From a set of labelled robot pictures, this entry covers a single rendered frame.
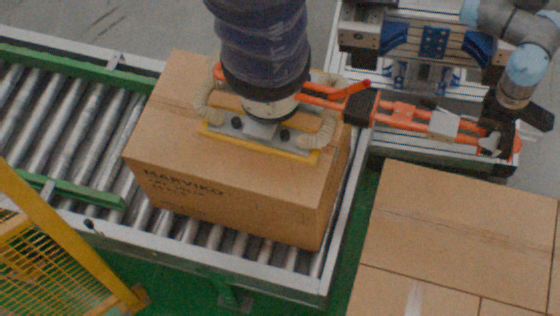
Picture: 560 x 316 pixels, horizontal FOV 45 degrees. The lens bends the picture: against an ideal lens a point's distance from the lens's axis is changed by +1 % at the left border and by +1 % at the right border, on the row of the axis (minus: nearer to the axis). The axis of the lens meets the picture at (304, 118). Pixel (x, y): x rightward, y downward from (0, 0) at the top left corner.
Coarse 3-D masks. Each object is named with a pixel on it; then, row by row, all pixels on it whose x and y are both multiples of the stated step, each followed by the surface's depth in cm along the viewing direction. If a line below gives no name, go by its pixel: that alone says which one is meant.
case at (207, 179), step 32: (192, 64) 210; (160, 96) 204; (192, 96) 204; (224, 96) 203; (160, 128) 199; (192, 128) 198; (128, 160) 196; (160, 160) 193; (192, 160) 193; (224, 160) 193; (256, 160) 192; (288, 160) 192; (320, 160) 192; (160, 192) 214; (192, 192) 204; (224, 192) 195; (256, 192) 188; (288, 192) 187; (320, 192) 187; (224, 224) 223; (256, 224) 212; (288, 224) 203; (320, 224) 202
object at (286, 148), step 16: (224, 112) 183; (240, 112) 184; (208, 128) 181; (224, 128) 181; (240, 128) 181; (288, 128) 180; (304, 128) 181; (240, 144) 179; (256, 144) 179; (272, 144) 178; (288, 144) 178; (304, 160) 176
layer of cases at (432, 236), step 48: (384, 192) 230; (432, 192) 229; (480, 192) 228; (528, 192) 228; (384, 240) 221; (432, 240) 221; (480, 240) 220; (528, 240) 220; (384, 288) 214; (432, 288) 213; (480, 288) 213; (528, 288) 212
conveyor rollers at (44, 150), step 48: (0, 96) 254; (48, 96) 253; (96, 96) 252; (144, 96) 251; (0, 144) 245; (48, 144) 243; (96, 144) 242; (0, 192) 236; (192, 240) 224; (240, 240) 222
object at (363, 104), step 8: (368, 88) 171; (376, 88) 171; (352, 96) 171; (360, 96) 170; (368, 96) 170; (376, 96) 169; (344, 104) 168; (352, 104) 169; (360, 104) 169; (368, 104) 169; (376, 104) 168; (344, 112) 167; (352, 112) 168; (360, 112) 168; (368, 112) 168; (344, 120) 170; (352, 120) 170; (360, 120) 168; (368, 120) 167; (368, 128) 170
